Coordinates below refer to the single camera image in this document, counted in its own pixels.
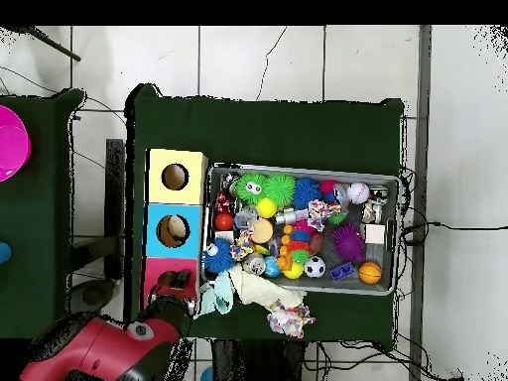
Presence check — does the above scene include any mint green muslin cloth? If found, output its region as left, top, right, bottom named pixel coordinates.
left=192, top=269, right=236, bottom=320

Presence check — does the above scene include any blue spiky ball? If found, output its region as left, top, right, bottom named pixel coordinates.
left=292, top=177, right=323, bottom=211
left=201, top=237, right=239, bottom=276

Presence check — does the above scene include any cream yellow muslin cloth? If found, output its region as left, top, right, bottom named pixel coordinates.
left=229, top=263, right=308, bottom=311

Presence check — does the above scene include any purple plush toy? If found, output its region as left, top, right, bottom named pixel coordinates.
left=330, top=220, right=368, bottom=263

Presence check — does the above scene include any wooden box with three holes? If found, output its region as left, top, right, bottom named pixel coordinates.
left=141, top=147, right=209, bottom=314

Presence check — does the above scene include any shallow clear mesh bin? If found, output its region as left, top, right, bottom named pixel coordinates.
left=201, top=162, right=401, bottom=297

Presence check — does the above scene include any grey stand base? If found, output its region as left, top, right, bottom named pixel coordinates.
left=69, top=236, right=120, bottom=318

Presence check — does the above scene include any black upright panel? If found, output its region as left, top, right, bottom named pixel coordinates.
left=102, top=138, right=127, bottom=280

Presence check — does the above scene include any small yellow ball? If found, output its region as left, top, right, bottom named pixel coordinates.
left=256, top=197, right=279, bottom=219

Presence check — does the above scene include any green furry googly-eyed toy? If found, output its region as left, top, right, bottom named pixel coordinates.
left=237, top=173, right=269, bottom=205

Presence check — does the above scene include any black and white soccer ball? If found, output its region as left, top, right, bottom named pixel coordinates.
left=305, top=255, right=327, bottom=279

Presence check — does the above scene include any green spiky ball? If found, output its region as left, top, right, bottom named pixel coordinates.
left=264, top=173, right=298, bottom=207

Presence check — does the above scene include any green covered side table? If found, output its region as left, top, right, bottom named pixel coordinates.
left=0, top=88, right=87, bottom=344

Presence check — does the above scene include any small blue toy block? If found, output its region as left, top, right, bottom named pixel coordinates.
left=330, top=261, right=357, bottom=283

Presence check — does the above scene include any dark green table cloth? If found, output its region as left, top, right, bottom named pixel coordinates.
left=124, top=82, right=406, bottom=346

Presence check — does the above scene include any small orange basketball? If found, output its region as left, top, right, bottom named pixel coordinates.
left=357, top=261, right=383, bottom=286

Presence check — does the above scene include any white baseball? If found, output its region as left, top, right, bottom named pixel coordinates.
left=345, top=182, right=370, bottom=206

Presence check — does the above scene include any pale wooden block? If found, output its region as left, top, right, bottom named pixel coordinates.
left=364, top=224, right=387, bottom=246

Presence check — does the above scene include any large pink round dish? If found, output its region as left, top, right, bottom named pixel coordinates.
left=0, top=104, right=33, bottom=184

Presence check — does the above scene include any black rod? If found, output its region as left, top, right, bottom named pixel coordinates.
left=0, top=26, right=82, bottom=63

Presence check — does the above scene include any black cable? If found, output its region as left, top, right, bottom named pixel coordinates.
left=400, top=220, right=508, bottom=241

